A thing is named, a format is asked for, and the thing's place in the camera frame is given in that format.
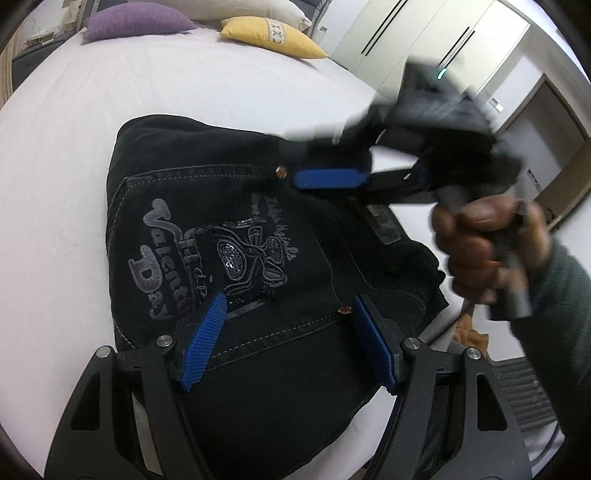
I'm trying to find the black denim pants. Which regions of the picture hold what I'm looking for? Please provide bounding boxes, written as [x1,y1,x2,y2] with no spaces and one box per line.
[106,115,447,479]

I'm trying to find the person right hand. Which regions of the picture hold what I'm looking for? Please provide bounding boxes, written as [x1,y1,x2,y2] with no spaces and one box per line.
[431,195,552,304]

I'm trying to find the black mesh chair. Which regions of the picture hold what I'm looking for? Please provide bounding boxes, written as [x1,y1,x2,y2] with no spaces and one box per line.
[489,357,557,433]

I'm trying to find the cream wardrobe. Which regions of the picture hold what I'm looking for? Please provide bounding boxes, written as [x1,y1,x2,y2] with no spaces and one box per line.
[331,0,530,97]

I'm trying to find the white bed mattress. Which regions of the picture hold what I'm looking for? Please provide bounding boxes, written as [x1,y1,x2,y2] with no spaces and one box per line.
[1,28,447,479]

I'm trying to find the yellow patterned cushion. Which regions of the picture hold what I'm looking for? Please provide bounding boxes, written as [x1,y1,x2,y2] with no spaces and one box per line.
[221,16,328,60]

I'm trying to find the wooden door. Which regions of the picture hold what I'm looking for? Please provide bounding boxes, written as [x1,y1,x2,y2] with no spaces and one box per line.
[496,75,591,218]

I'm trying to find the large beige pillow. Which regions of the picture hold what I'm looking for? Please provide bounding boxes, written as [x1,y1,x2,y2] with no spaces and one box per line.
[178,0,312,31]

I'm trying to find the purple cushion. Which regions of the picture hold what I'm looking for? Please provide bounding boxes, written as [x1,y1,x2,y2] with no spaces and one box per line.
[83,2,195,42]

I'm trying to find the dark bedside table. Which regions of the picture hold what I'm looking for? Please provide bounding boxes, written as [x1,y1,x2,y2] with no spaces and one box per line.
[12,29,77,90]

